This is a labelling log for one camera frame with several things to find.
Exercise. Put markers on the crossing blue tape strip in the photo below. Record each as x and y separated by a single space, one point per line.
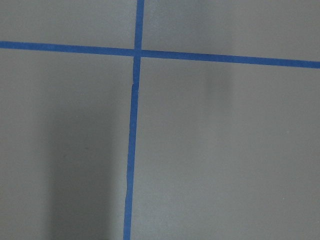
50 47

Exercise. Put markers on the long blue tape strip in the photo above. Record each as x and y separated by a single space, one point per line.
133 118

